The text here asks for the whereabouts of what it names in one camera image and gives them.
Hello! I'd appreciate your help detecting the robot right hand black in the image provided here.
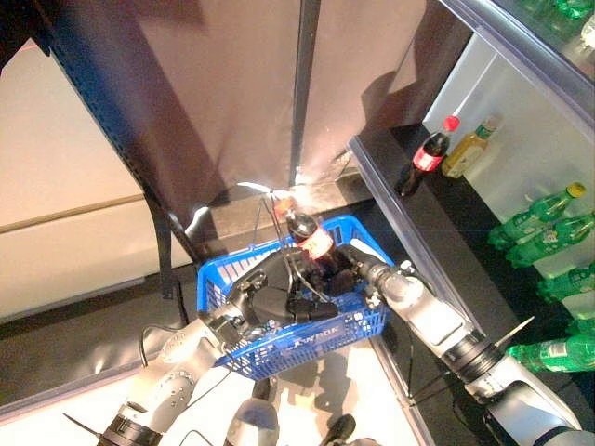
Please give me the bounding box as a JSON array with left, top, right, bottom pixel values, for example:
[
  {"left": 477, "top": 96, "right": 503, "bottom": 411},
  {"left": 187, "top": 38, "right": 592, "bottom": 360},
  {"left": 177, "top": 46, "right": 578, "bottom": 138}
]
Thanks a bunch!
[{"left": 320, "top": 245, "right": 373, "bottom": 296}]

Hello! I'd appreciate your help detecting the robot left hand black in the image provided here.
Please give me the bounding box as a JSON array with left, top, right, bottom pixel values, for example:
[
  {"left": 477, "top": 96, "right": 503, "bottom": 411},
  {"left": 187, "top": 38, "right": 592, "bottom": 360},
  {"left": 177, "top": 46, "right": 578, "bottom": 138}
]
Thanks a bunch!
[{"left": 230, "top": 253, "right": 339, "bottom": 335}]

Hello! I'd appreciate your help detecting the Coca-Cola bottle red label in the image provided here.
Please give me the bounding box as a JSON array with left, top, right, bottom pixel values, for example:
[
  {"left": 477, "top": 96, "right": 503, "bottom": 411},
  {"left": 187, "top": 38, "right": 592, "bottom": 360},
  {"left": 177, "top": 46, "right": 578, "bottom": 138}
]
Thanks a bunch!
[
  {"left": 271, "top": 197, "right": 338, "bottom": 269},
  {"left": 393, "top": 114, "right": 461, "bottom": 197}
]

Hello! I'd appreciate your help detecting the blue plastic shopping basket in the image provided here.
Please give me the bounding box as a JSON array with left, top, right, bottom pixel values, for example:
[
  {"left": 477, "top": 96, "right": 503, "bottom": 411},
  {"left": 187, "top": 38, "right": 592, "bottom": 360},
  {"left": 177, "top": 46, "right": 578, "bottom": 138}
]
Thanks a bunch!
[{"left": 197, "top": 190, "right": 396, "bottom": 382}]

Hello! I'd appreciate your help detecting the green plastic drink bottle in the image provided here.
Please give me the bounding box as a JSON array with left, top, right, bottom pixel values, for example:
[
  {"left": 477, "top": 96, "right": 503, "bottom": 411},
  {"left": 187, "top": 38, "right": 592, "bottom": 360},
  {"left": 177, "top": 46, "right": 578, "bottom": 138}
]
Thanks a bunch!
[{"left": 552, "top": 0, "right": 594, "bottom": 20}]

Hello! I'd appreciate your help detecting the dark granite plinth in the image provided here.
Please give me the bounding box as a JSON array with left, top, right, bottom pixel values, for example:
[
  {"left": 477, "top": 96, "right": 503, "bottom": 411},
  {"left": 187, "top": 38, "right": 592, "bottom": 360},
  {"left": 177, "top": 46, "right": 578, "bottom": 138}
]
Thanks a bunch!
[{"left": 185, "top": 174, "right": 373, "bottom": 261}]

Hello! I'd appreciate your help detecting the yellow tea bottle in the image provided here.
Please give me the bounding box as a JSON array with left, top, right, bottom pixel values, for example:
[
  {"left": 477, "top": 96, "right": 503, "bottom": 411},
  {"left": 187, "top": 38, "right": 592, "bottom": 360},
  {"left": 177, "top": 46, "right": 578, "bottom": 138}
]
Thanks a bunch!
[{"left": 441, "top": 115, "right": 503, "bottom": 180}]

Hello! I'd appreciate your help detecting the green Sprite bottle yellow cap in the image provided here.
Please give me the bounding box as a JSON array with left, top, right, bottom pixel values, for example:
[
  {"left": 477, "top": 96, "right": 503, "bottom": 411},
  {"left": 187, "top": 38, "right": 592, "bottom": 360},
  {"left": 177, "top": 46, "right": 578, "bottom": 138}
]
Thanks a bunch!
[
  {"left": 506, "top": 332, "right": 595, "bottom": 373},
  {"left": 487, "top": 183, "right": 588, "bottom": 250},
  {"left": 509, "top": 213, "right": 595, "bottom": 267},
  {"left": 564, "top": 315, "right": 595, "bottom": 338},
  {"left": 538, "top": 264, "right": 595, "bottom": 303}
]

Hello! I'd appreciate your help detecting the white panel board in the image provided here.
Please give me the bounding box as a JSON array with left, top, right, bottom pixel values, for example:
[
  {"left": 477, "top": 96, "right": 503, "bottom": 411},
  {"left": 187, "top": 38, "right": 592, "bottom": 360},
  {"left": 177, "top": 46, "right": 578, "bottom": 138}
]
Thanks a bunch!
[{"left": 0, "top": 39, "right": 162, "bottom": 321}]

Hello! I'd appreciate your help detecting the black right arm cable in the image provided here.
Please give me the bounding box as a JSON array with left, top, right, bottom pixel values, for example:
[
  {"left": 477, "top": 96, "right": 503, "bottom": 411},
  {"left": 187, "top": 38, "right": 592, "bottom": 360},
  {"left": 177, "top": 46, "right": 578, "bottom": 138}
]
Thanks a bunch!
[{"left": 403, "top": 315, "right": 536, "bottom": 405}]

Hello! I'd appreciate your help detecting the dark metal wall strip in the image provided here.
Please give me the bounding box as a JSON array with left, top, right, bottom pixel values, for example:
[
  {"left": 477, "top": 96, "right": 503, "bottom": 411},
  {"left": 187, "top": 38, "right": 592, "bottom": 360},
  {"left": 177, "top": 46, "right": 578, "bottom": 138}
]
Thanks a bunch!
[{"left": 290, "top": 0, "right": 323, "bottom": 185}]

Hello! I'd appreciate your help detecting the dark perforated upright post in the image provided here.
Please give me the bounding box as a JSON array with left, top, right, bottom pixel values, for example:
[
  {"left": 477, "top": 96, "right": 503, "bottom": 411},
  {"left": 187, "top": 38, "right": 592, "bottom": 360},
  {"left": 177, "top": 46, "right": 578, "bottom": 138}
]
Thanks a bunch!
[{"left": 0, "top": 0, "right": 192, "bottom": 301}]

